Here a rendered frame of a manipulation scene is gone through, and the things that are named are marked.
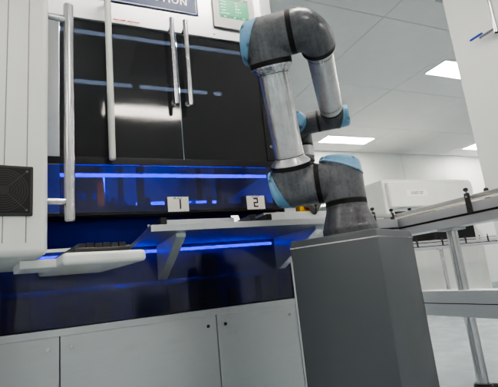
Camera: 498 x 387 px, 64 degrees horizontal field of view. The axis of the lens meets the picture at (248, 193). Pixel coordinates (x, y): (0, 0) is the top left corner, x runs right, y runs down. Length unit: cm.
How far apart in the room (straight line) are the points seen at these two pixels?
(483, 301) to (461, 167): 836
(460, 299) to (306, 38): 147
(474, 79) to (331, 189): 186
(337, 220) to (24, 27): 94
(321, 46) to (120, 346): 118
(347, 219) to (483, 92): 185
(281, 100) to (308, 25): 20
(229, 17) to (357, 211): 126
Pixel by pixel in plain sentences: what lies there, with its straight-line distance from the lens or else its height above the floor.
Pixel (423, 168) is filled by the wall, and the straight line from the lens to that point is 943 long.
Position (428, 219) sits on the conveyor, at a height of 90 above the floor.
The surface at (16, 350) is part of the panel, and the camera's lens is 156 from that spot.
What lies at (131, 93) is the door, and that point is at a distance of 176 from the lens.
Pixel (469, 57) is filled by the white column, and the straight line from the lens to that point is 291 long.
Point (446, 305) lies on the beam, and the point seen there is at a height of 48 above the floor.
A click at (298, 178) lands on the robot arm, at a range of 113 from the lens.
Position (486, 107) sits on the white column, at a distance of 278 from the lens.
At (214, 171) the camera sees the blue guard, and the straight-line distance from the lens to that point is 170.
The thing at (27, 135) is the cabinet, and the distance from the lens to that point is 108.
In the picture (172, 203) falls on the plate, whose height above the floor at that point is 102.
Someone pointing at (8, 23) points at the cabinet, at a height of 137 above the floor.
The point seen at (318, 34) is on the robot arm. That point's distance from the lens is 112.
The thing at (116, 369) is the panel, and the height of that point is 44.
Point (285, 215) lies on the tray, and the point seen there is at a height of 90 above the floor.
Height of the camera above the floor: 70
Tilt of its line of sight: 12 degrees up
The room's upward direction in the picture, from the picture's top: 6 degrees counter-clockwise
